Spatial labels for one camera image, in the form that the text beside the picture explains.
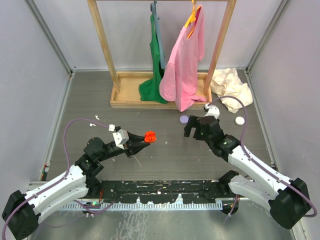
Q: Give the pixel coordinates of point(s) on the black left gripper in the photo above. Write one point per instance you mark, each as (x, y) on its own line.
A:
(136, 143)

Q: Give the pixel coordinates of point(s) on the slotted cable duct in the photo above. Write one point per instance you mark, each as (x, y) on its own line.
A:
(176, 206)

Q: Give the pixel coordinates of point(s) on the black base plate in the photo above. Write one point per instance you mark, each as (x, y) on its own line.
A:
(160, 191)

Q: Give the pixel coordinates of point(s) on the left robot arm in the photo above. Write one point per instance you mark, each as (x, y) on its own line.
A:
(24, 212)

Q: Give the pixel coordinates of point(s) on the cream crumpled cloth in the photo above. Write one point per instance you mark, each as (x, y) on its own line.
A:
(226, 82)

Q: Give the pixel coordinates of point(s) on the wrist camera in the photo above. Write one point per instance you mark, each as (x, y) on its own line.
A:
(211, 111)
(120, 136)

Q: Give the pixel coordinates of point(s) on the pink t-shirt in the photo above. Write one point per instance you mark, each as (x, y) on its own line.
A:
(180, 81)

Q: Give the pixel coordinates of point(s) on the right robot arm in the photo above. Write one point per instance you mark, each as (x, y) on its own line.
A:
(286, 200)

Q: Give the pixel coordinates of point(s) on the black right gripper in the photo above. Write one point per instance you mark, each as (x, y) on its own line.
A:
(193, 122)

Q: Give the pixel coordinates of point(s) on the grey clothes hanger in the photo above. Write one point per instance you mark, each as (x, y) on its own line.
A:
(153, 9)

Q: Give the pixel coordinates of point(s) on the wooden clothes rack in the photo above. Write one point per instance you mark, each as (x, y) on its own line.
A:
(125, 92)

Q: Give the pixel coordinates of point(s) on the green shirt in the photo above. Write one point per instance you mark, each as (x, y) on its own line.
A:
(149, 90)

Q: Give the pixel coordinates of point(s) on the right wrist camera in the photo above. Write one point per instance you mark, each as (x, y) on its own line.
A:
(211, 111)

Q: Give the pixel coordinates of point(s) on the yellow clothes hanger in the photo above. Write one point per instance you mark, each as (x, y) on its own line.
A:
(190, 24)

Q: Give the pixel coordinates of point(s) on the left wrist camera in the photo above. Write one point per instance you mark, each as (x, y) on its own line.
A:
(120, 136)

